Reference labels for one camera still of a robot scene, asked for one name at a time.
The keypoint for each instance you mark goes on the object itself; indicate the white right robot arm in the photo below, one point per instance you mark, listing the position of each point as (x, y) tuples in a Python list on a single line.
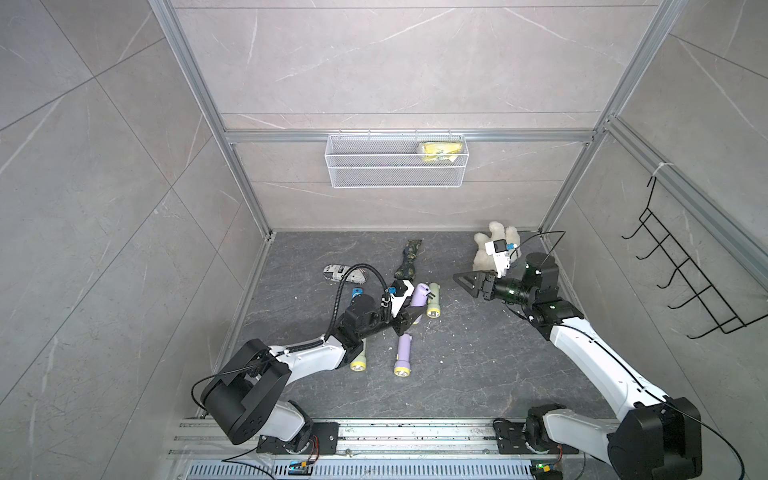
[(651, 435)]

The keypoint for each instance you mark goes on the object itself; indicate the dark floral bow tie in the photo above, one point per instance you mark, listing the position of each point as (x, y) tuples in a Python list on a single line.
[(407, 269)]

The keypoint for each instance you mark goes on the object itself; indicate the purple flashlight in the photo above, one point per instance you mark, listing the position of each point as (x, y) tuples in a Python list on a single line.
[(419, 301), (402, 367)]

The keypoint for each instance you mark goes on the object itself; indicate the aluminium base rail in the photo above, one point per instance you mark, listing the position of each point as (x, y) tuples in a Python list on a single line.
[(372, 449)]

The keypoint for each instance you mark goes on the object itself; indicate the black wire hook rack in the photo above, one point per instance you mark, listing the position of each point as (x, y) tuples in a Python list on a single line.
[(686, 271)]

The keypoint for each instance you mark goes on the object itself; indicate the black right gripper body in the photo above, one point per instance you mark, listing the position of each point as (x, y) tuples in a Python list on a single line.
[(510, 291)]

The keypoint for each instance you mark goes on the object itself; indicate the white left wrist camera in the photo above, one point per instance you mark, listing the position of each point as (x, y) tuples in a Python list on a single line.
[(400, 292)]

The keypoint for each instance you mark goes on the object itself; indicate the white wire mesh basket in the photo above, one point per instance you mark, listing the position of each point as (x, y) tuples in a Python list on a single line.
[(357, 161)]

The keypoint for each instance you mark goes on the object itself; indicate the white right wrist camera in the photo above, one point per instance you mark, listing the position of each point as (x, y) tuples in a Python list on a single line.
[(503, 254)]

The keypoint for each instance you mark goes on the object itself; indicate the white plush toy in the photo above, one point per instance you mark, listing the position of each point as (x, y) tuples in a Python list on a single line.
[(482, 261)]

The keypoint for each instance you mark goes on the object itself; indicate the yellow item in basket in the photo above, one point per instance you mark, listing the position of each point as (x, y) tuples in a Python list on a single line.
[(440, 151)]

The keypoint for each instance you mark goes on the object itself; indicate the green flashlight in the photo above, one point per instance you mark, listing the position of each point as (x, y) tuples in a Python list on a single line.
[(433, 305), (359, 363)]

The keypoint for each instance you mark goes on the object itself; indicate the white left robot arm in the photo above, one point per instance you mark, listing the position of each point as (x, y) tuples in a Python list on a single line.
[(244, 396)]

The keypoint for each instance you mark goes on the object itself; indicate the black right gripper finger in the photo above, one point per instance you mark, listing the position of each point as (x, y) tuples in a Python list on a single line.
[(475, 278), (484, 290)]

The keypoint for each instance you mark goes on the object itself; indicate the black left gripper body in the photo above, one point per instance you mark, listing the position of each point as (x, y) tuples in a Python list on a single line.
[(379, 319)]

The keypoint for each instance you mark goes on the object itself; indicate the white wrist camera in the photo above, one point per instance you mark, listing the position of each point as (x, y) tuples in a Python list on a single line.
[(400, 292), (503, 254)]

